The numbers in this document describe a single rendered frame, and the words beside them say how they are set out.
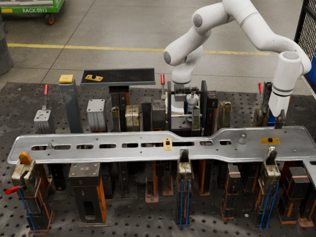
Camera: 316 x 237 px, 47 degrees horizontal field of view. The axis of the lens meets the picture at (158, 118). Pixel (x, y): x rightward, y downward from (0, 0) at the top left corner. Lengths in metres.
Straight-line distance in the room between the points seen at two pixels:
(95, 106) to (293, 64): 0.88
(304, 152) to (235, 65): 2.70
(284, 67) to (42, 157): 1.07
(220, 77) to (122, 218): 2.60
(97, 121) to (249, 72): 2.75
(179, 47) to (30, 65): 2.84
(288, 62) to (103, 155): 0.85
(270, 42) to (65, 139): 0.99
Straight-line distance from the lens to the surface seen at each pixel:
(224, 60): 4.38
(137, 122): 1.70
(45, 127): 1.79
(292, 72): 1.47
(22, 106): 2.54
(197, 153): 1.60
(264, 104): 1.76
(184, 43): 1.90
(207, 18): 1.66
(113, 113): 1.69
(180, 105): 2.18
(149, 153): 1.59
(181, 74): 2.07
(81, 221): 1.73
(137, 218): 1.74
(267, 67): 4.34
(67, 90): 1.85
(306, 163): 1.66
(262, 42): 1.51
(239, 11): 1.56
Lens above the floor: 2.10
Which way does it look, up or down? 38 degrees down
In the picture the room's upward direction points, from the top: 1 degrees counter-clockwise
